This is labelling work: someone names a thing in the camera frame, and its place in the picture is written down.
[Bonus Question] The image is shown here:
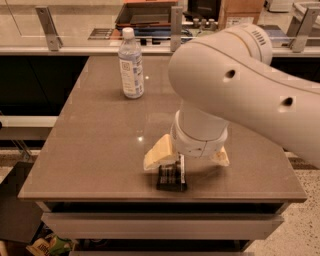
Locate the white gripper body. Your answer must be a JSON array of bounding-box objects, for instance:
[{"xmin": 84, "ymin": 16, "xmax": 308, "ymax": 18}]
[{"xmin": 170, "ymin": 110, "xmax": 229, "ymax": 158}]

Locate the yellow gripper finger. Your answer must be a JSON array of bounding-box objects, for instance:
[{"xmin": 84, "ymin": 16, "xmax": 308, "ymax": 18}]
[
  {"xmin": 210, "ymin": 147, "xmax": 230, "ymax": 167},
  {"xmin": 143, "ymin": 134, "xmax": 178, "ymax": 171}
]

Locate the rxbar chocolate bar wrapper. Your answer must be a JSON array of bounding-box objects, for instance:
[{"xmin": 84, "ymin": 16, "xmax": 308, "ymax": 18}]
[{"xmin": 156, "ymin": 155, "xmax": 187, "ymax": 192}]

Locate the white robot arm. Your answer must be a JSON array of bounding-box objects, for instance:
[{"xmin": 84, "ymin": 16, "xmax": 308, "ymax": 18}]
[{"xmin": 143, "ymin": 24, "xmax": 320, "ymax": 170}]

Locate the clear plastic water bottle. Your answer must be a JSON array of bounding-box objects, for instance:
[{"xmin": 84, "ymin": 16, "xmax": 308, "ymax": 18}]
[{"xmin": 118, "ymin": 27, "xmax": 144, "ymax": 99}]

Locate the white table drawer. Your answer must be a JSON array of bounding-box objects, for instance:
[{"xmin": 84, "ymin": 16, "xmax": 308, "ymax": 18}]
[{"xmin": 42, "ymin": 213, "xmax": 284, "ymax": 240}]

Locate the cardboard box with label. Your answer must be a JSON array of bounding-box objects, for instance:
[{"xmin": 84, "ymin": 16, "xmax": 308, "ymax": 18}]
[{"xmin": 218, "ymin": 0, "xmax": 265, "ymax": 30}]

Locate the open dark tray box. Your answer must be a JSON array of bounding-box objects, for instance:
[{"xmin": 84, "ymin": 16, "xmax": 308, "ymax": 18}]
[{"xmin": 115, "ymin": 0, "xmax": 178, "ymax": 27}]

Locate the green snack bag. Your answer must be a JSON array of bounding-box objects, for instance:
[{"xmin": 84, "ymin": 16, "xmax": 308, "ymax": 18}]
[{"xmin": 26, "ymin": 235, "xmax": 74, "ymax": 256}]

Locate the glass partition panel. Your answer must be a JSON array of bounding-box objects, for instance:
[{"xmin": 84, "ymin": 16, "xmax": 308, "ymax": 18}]
[{"xmin": 0, "ymin": 0, "xmax": 320, "ymax": 48}]

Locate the middle metal glass bracket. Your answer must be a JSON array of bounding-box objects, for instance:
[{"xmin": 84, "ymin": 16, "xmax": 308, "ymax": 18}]
[{"xmin": 170, "ymin": 6, "xmax": 183, "ymax": 52}]

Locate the metal glass bracket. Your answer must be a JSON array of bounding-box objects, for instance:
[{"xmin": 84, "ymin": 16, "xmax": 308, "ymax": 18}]
[
  {"xmin": 35, "ymin": 6, "xmax": 63, "ymax": 51},
  {"xmin": 287, "ymin": 1, "xmax": 320, "ymax": 53},
  {"xmin": 170, "ymin": 6, "xmax": 183, "ymax": 52}
]

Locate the right metal glass bracket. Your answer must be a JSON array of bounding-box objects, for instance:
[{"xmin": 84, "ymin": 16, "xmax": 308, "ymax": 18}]
[{"xmin": 287, "ymin": 1, "xmax": 320, "ymax": 53}]

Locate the left metal glass bracket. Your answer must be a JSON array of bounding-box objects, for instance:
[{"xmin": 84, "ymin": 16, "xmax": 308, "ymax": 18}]
[{"xmin": 35, "ymin": 6, "xmax": 63, "ymax": 51}]

